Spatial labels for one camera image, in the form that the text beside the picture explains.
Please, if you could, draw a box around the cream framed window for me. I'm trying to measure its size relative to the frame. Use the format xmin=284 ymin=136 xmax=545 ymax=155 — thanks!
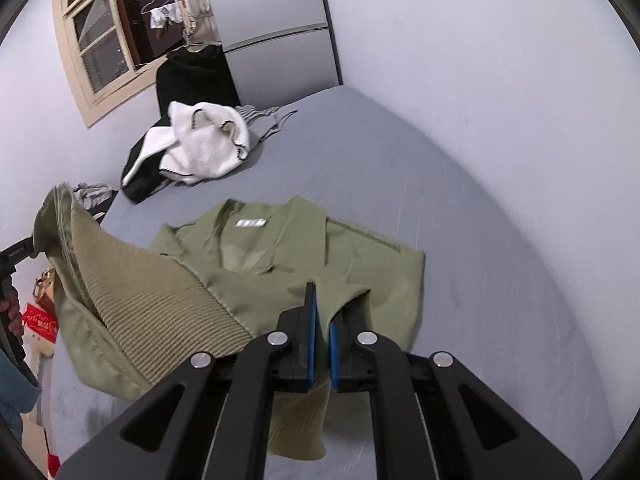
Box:
xmin=51 ymin=0 xmax=222 ymax=128

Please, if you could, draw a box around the person's left forearm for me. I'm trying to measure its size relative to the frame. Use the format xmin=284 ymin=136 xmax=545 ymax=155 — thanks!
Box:
xmin=0 ymin=345 xmax=42 ymax=442

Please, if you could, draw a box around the grey wardrobe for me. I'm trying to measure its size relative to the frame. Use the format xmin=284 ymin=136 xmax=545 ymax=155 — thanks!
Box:
xmin=200 ymin=0 xmax=344 ymax=111

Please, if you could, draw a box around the green zip jacket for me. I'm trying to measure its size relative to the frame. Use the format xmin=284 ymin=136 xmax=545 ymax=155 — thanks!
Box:
xmin=31 ymin=183 xmax=427 ymax=461

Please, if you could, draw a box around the black hanging hoodie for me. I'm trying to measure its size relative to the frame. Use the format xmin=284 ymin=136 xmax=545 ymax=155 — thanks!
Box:
xmin=156 ymin=45 xmax=240 ymax=127

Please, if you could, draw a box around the grey striped garment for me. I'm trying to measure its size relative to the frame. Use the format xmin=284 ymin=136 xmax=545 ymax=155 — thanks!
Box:
xmin=234 ymin=105 xmax=300 ymax=149

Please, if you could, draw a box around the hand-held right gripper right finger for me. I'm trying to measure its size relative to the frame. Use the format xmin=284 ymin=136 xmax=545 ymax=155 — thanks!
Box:
xmin=328 ymin=309 xmax=584 ymax=480

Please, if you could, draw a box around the person's left hand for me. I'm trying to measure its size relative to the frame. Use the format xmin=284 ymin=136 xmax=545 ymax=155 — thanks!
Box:
xmin=0 ymin=286 xmax=24 ymax=337

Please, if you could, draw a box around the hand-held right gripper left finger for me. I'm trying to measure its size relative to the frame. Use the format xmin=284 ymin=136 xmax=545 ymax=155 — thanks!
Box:
xmin=56 ymin=281 xmax=318 ymax=480

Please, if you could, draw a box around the brown patterned item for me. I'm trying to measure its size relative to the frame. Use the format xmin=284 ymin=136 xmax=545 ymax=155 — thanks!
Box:
xmin=32 ymin=267 xmax=57 ymax=312

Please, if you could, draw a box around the white fleece garment black trim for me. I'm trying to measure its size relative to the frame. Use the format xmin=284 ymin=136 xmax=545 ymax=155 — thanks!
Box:
xmin=161 ymin=101 xmax=250 ymax=187

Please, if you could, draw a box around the grey crumpled cloth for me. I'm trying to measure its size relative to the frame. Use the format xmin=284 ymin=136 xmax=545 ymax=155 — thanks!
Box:
xmin=72 ymin=182 xmax=115 ymax=211

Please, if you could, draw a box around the red packet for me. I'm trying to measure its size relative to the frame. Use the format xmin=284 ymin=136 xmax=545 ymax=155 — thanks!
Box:
xmin=21 ymin=302 xmax=60 ymax=357

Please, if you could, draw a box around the white hanging garment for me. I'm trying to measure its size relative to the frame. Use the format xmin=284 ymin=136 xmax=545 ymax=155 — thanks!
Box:
xmin=149 ymin=2 xmax=182 ymax=30

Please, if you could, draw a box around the black coat white lining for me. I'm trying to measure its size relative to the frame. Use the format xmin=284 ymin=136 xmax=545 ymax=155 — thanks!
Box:
xmin=121 ymin=119 xmax=177 ymax=205

